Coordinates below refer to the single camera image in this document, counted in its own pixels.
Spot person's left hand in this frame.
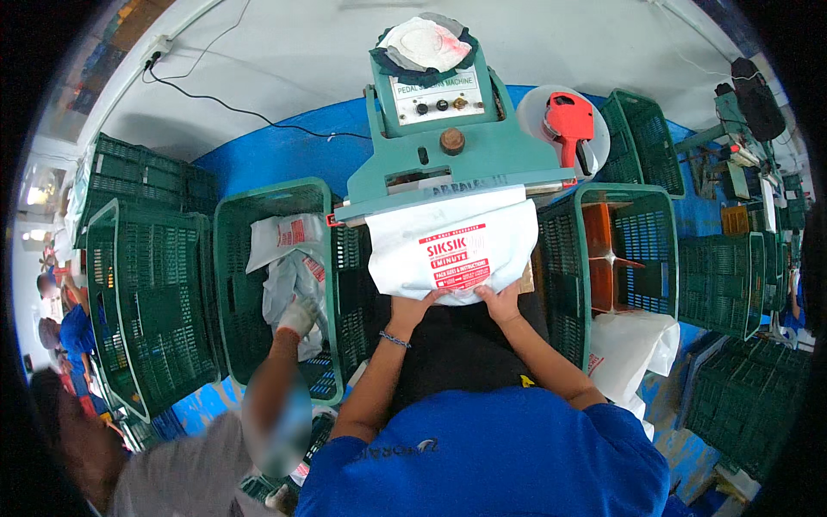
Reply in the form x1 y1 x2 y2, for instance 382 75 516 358
389 288 453 338

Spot person's right hand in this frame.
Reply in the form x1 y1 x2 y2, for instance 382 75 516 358
474 278 523 327

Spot white bag with red print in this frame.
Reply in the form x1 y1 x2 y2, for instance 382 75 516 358
364 186 540 307

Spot green plastic crate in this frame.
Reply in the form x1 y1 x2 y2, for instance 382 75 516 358
535 183 680 374
596 88 687 200
331 221 392 383
214 178 345 407
86 198 224 425
684 335 814 483
676 230 767 342

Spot person's legs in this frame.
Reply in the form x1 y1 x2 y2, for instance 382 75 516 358
386 289 551 416

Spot orange carton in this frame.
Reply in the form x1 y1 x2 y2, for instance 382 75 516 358
581 203 647 315

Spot heap of white printed bags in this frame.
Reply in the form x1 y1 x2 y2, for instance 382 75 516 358
245 213 329 363

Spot pile of white plastic bags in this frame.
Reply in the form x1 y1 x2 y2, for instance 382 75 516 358
584 309 682 442

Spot person's body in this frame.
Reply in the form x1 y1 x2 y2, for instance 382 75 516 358
294 386 673 517

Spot green pedal sealing machine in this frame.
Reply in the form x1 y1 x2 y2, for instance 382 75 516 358
333 48 580 228

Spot white round disc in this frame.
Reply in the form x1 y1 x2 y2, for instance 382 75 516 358
516 84 612 182

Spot red price label gun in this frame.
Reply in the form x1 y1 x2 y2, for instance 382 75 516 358
543 92 596 178

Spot pile of cloth rags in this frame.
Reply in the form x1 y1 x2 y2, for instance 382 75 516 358
370 13 481 89

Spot stack of green plastic crates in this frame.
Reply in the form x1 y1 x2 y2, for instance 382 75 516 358
74 132 221 250

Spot green sealing machine with black cover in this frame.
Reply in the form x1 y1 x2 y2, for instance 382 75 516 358
675 57 810 217

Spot white power strip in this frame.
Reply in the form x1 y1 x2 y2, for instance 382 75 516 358
140 35 175 69

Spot black power cable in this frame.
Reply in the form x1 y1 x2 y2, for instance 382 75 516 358
141 58 373 142

